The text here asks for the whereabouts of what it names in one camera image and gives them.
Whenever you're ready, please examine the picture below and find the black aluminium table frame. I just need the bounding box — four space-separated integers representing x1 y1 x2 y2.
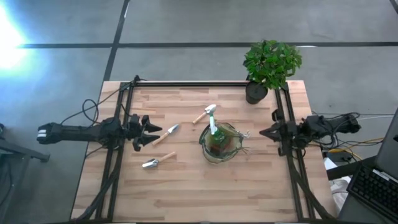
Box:
70 78 335 222

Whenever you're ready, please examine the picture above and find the yellow cable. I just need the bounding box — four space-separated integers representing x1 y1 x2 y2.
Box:
328 138 386 154

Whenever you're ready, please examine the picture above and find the green potted plant black pot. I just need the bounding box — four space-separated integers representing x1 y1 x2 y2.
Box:
242 39 303 105

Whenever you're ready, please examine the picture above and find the scoop trowel wooden handle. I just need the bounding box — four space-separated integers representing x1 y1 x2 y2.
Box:
141 151 177 169

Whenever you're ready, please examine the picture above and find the beige canvas gardening bag green trim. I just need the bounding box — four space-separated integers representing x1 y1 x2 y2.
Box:
198 121 251 164

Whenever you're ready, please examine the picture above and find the wide-blade trowel wooden handle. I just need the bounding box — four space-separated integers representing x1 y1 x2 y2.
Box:
192 103 218 126

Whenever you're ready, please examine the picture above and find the narrow pointed trowel wooden handle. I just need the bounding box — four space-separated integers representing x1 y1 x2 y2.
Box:
151 123 180 147

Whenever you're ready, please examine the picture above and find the black laptop computer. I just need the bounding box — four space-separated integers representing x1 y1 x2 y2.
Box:
346 108 398 222

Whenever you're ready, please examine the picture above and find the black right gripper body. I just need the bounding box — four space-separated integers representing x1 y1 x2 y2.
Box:
280 121 301 149

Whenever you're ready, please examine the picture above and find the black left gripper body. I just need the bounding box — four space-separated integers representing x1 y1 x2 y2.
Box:
123 113 147 147

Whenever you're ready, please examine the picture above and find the green spray bottle white trigger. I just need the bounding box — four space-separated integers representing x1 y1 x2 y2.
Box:
206 113 228 147

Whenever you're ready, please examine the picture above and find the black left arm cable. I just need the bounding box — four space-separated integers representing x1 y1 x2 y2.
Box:
60 74 141 126

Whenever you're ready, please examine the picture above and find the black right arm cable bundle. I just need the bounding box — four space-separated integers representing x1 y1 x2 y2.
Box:
306 111 386 162

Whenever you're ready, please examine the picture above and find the black floor stand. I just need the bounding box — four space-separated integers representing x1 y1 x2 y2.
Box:
0 123 51 163

